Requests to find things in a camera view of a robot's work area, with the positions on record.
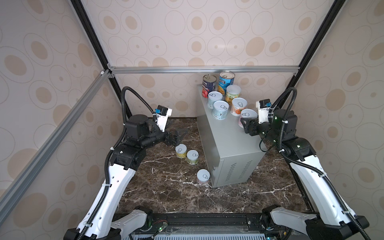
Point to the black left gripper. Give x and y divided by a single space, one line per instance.
175 139

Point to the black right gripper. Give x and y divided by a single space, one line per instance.
252 124

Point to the pink label can back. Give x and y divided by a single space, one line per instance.
247 114

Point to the pink label can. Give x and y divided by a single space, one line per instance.
247 114
203 177

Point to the peach label can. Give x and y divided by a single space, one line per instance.
238 104

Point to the white lid can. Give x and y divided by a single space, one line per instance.
220 110
181 151

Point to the yellow label can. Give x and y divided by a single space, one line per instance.
232 92

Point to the teal label can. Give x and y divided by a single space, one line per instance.
213 97

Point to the blue progresso soup can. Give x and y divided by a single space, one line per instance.
226 78

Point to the dark blue red soup can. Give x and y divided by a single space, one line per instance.
208 84

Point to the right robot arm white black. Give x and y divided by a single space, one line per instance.
332 218

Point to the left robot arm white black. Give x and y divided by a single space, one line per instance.
122 162

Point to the green label can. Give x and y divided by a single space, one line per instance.
192 157

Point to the grey metal cabinet box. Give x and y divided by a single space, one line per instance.
231 154

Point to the pink label can front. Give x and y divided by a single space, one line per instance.
203 177

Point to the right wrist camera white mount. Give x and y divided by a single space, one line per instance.
263 107

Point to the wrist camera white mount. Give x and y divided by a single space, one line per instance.
263 107
161 115

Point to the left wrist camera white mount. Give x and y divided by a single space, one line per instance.
161 115

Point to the horizontal aluminium rail back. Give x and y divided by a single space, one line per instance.
204 70

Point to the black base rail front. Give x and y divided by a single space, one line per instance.
204 223

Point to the black corner frame post right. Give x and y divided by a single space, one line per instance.
325 26

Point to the black corner frame post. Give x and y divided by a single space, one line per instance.
325 26
97 47

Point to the black corner frame post left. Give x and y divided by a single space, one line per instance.
97 47

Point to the diagonal aluminium rail left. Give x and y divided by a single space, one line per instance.
21 184

